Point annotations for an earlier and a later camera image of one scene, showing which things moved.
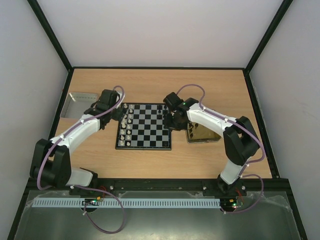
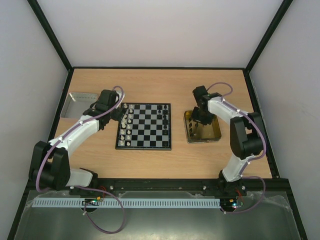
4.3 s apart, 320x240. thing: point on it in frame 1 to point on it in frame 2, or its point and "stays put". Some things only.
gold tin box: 196,133 stays put
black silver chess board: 143,126 stays put
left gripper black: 119,114 stays put
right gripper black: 171,122 to 202,119
